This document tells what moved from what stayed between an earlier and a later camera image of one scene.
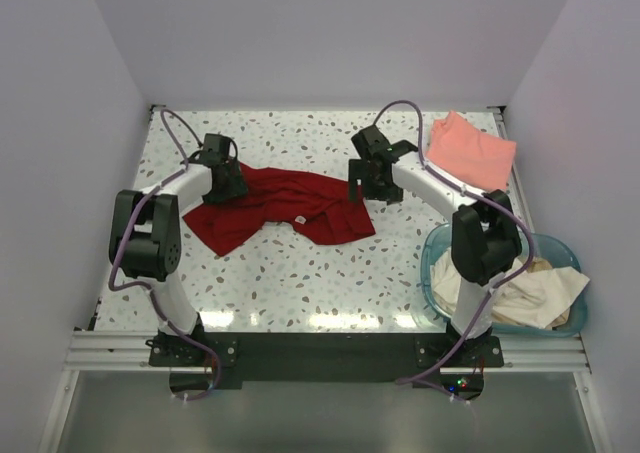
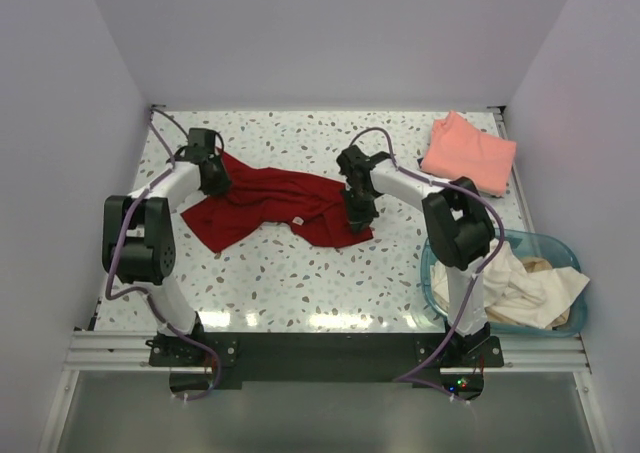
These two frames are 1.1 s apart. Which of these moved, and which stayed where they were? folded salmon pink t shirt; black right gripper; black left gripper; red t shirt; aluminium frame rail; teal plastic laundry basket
Moved: black left gripper; black right gripper
Stayed: aluminium frame rail; folded salmon pink t shirt; red t shirt; teal plastic laundry basket
